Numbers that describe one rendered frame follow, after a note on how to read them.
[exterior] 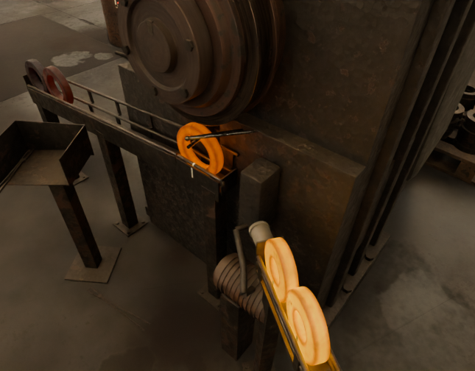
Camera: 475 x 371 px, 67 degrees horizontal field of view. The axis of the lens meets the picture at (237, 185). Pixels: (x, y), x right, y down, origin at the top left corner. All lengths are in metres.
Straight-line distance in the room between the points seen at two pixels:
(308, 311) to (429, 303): 1.18
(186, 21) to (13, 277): 1.51
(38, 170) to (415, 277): 1.68
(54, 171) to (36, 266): 0.66
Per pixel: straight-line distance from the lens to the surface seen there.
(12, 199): 2.38
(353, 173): 0.93
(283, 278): 0.83
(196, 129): 1.09
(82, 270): 1.86
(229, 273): 1.11
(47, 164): 1.49
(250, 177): 0.98
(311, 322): 0.75
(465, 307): 1.95
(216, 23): 0.81
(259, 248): 0.94
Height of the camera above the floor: 1.44
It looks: 42 degrees down
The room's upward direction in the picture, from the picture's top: 2 degrees clockwise
